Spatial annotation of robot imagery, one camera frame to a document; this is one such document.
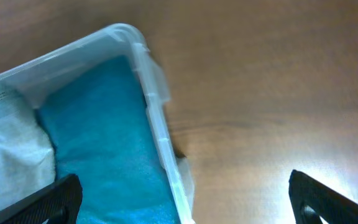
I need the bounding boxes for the blue jeans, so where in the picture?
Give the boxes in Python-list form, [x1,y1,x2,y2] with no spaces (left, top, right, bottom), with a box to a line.
[37,56,180,223]

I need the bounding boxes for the light grey jeans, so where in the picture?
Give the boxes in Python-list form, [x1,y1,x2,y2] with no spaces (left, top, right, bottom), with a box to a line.
[0,85,55,211]

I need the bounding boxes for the clear plastic storage bin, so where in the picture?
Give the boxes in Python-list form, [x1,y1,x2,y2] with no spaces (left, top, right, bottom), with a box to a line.
[0,24,194,223]

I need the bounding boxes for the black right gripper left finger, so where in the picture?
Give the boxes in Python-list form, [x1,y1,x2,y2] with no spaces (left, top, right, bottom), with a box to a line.
[0,174,83,224]

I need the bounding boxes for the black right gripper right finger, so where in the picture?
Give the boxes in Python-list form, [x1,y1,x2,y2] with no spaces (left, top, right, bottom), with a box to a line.
[288,170,358,224]

